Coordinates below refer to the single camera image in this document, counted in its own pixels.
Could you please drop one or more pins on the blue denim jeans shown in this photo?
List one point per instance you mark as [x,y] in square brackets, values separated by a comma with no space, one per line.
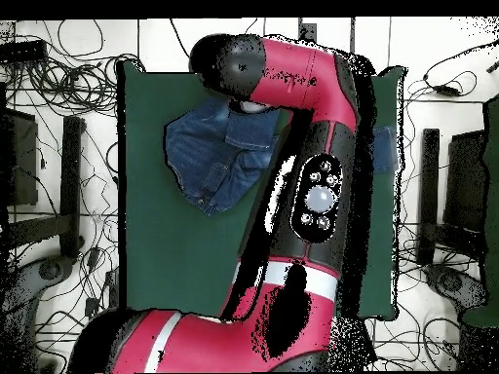
[206,156]

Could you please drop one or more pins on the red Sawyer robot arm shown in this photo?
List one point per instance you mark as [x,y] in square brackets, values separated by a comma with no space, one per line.
[296,78]

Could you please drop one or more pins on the dark green table cloth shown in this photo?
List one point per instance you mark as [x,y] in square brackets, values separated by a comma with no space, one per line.
[175,253]

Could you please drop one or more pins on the black power strip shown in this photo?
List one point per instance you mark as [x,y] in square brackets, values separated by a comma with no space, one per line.
[23,50]
[113,292]

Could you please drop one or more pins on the black power adapter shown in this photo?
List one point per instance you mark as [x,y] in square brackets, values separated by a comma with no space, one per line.
[446,90]
[93,257]
[91,307]

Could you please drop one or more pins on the black stand base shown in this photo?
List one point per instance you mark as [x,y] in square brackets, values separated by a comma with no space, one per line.
[429,187]
[71,187]

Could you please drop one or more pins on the grey wheeled chair base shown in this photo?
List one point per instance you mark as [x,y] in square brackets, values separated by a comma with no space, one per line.
[452,282]
[50,270]

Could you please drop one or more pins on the black box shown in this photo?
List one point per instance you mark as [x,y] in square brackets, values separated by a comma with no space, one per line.
[466,179]
[23,163]

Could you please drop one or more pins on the dark green spare cloth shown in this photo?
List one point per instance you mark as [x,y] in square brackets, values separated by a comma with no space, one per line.
[492,194]

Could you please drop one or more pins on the grey square floor frame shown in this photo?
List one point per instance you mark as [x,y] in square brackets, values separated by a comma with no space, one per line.
[308,29]

